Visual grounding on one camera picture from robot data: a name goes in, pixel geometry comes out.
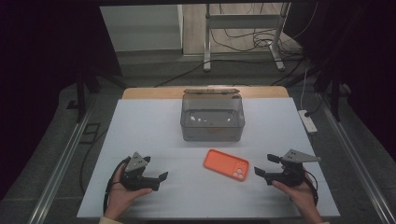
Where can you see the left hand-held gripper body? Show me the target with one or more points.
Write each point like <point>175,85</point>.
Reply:
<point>136,163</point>

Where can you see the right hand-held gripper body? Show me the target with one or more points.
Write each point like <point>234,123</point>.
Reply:
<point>292,174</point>

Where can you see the orange phone case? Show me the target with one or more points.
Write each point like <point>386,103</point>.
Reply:
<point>224,164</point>

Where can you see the person's right hand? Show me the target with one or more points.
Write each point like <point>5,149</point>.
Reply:
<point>303,197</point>

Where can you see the person's left hand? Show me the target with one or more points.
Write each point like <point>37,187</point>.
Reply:
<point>120,199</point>

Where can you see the white table board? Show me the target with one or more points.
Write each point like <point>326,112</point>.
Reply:
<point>193,199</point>

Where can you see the white power strip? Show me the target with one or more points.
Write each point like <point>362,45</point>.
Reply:
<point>308,122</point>

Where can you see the clear grey storage box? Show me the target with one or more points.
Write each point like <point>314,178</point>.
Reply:
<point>212,130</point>

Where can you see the black stand leg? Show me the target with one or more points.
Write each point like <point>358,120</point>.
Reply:
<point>334,99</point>
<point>81,99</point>

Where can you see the grey metal stand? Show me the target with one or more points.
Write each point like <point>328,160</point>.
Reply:
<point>207,40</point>

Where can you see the aluminium floor rail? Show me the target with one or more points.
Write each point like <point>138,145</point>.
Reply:
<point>59,174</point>
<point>358,161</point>

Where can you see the white wall panel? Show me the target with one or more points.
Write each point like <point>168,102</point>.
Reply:
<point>140,28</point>

